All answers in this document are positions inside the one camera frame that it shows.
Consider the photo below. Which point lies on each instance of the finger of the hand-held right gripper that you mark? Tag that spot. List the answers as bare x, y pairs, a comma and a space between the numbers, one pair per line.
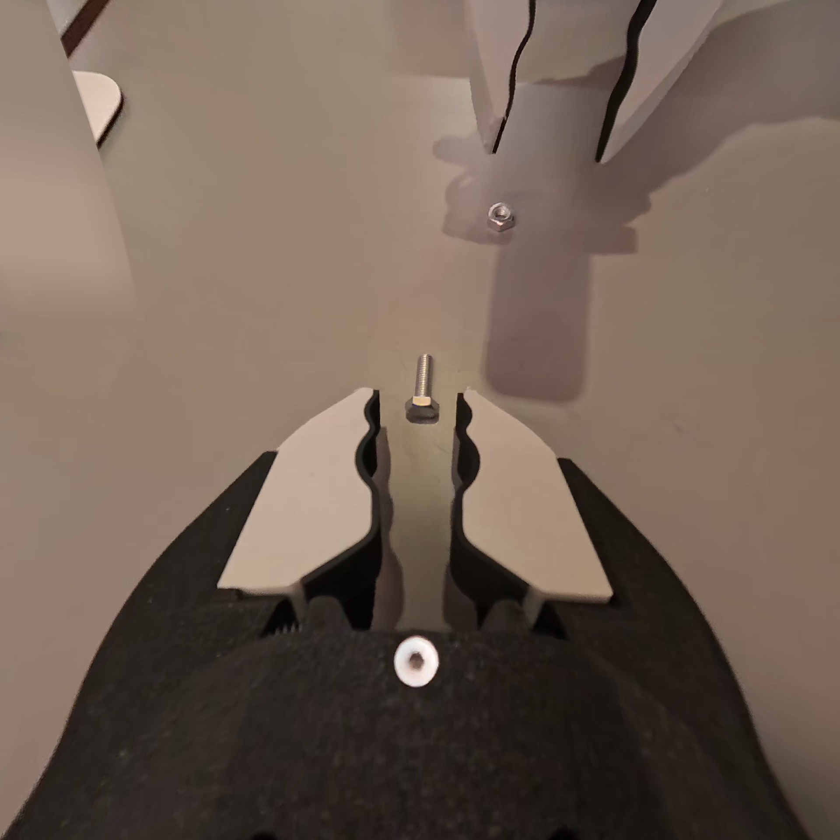
499, 39
663, 46

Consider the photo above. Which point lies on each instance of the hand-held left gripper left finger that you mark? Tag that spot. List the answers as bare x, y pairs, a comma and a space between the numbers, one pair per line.
308, 512

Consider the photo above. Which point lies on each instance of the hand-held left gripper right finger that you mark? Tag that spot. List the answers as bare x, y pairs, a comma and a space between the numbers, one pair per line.
525, 518

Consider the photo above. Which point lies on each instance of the steel hex bolt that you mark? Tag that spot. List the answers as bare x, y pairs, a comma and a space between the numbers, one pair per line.
423, 377

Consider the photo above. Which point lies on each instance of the steel hex nut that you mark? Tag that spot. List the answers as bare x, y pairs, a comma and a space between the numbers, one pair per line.
502, 225

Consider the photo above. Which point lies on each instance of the white rounded flat plate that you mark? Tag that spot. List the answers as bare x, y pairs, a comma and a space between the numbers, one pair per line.
98, 105

